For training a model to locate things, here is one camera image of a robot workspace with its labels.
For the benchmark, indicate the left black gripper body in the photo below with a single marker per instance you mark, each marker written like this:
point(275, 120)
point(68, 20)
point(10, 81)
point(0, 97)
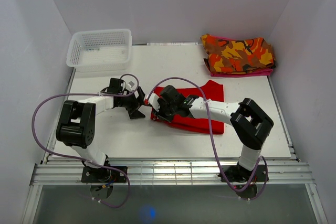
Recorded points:
point(127, 101)

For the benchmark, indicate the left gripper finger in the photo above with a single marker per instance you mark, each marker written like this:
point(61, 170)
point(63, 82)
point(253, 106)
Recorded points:
point(140, 96)
point(133, 115)

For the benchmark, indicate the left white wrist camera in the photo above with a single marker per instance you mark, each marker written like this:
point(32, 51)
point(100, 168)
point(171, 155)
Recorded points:
point(131, 86)

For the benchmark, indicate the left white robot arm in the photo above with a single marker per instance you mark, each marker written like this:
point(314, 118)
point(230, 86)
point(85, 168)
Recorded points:
point(77, 124)

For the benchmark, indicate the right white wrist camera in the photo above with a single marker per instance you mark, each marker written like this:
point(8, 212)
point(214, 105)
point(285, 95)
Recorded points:
point(152, 101)

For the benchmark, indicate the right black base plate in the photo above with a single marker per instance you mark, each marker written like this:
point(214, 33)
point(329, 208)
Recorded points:
point(234, 174)

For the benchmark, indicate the aluminium frame rail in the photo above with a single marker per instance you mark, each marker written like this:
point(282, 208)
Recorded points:
point(169, 173)

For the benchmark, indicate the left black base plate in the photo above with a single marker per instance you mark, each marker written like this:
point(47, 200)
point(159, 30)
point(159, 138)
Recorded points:
point(102, 175)

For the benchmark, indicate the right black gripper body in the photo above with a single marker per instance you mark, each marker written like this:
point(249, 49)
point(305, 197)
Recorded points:
point(167, 112)

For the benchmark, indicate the orange camouflage folded trousers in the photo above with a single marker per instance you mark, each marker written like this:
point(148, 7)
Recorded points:
point(236, 51)

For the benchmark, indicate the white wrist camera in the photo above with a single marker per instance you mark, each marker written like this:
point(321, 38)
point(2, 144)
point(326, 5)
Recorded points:
point(131, 86)
point(152, 101)

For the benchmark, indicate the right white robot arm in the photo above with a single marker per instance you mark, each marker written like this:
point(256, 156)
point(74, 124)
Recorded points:
point(250, 122)

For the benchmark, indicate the white perforated plastic basket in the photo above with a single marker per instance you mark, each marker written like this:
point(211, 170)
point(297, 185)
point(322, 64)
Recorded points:
point(100, 50)

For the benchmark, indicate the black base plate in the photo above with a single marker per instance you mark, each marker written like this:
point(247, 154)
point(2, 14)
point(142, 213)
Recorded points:
point(102, 175)
point(234, 174)

